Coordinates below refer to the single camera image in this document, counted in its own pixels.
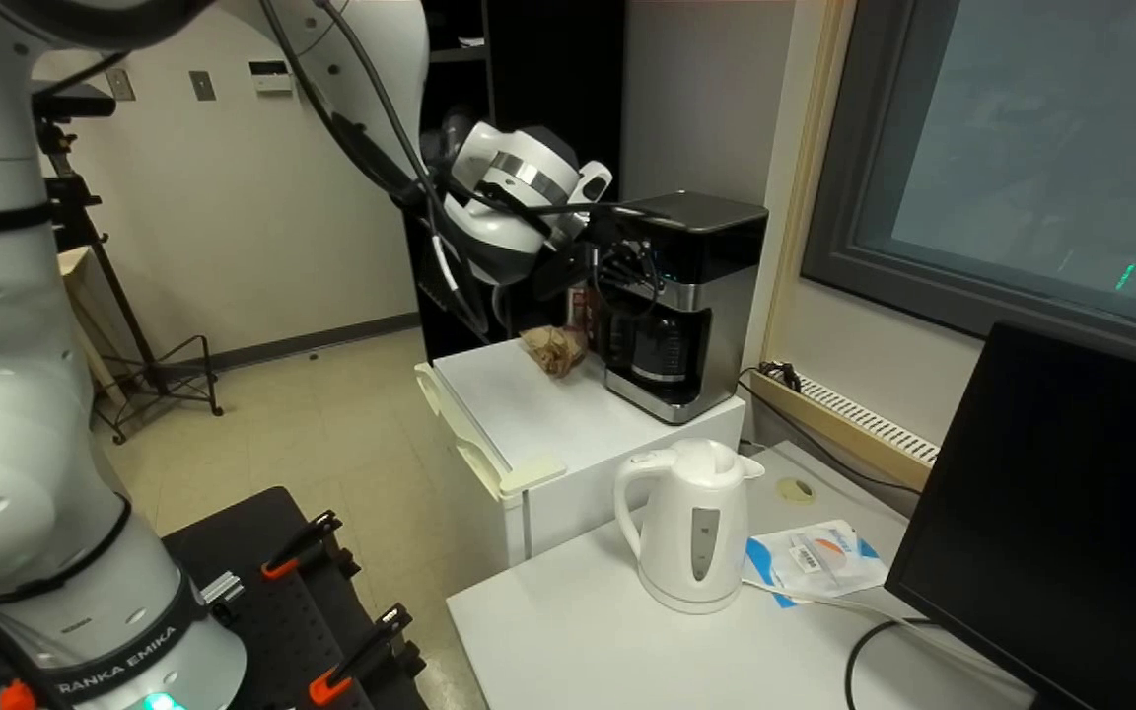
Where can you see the black silver coffee machine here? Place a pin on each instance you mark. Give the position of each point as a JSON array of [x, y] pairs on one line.
[[693, 302]]

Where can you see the glass coffee carafe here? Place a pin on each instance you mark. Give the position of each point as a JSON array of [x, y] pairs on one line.
[[656, 344]]

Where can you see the blue white paper packet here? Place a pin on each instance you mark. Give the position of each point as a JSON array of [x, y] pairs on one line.
[[814, 557]]

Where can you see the black computer monitor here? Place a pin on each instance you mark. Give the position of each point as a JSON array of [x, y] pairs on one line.
[[1067, 526]]

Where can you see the black camera tripod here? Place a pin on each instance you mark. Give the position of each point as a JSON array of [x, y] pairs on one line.
[[106, 289]]

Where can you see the grey window frame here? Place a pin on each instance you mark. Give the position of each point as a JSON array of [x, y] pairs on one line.
[[831, 159]]

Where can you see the white mini fridge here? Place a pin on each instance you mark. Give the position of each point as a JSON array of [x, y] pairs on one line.
[[552, 434]]

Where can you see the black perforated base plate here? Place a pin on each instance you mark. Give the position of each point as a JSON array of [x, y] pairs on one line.
[[267, 618]]

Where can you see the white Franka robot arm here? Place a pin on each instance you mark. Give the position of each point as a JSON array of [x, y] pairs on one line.
[[17, 394]]

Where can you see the black orange bar clamp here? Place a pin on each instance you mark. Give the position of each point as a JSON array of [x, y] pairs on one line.
[[302, 544], [361, 653]]

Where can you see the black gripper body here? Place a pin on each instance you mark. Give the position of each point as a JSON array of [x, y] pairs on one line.
[[556, 270]]

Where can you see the white electric kettle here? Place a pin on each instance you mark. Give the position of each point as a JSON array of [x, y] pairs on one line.
[[686, 526]]

